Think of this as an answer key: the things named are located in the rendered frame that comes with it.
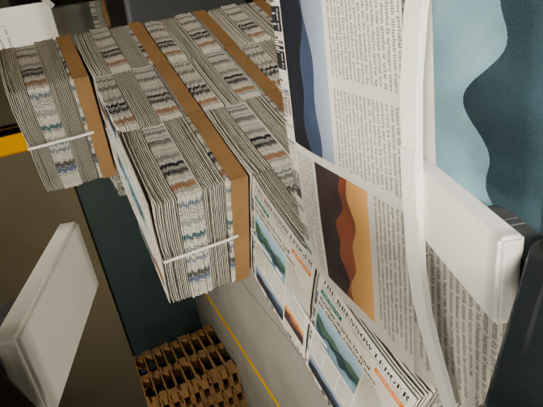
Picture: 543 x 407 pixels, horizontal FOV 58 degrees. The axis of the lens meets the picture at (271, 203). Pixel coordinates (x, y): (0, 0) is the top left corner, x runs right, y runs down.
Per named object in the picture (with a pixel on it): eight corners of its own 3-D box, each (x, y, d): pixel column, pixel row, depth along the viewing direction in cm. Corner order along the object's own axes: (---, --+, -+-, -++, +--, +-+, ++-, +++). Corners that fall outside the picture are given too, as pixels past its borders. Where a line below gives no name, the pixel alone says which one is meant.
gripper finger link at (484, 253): (500, 240, 13) (527, 235, 13) (408, 157, 20) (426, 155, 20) (494, 327, 15) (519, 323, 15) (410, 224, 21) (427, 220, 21)
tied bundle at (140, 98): (214, 211, 155) (142, 234, 147) (183, 157, 174) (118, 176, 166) (204, 109, 128) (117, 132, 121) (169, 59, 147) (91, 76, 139)
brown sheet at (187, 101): (211, 210, 155) (198, 215, 154) (181, 157, 173) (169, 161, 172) (202, 109, 128) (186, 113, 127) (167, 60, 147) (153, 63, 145)
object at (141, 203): (172, 302, 129) (168, 304, 128) (141, 229, 147) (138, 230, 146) (151, 203, 103) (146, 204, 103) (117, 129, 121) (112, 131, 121)
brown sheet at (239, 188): (250, 277, 137) (236, 283, 135) (212, 211, 155) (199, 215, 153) (248, 175, 110) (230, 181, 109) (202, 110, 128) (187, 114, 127)
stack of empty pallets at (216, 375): (221, 364, 835) (146, 397, 791) (210, 322, 804) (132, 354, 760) (249, 410, 725) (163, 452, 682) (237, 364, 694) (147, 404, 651)
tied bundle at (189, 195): (252, 277, 137) (173, 308, 129) (213, 209, 156) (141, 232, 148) (251, 176, 110) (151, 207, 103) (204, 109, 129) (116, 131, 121)
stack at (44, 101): (376, 103, 201) (47, 197, 158) (336, 69, 220) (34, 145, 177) (393, 10, 174) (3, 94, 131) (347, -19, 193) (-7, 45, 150)
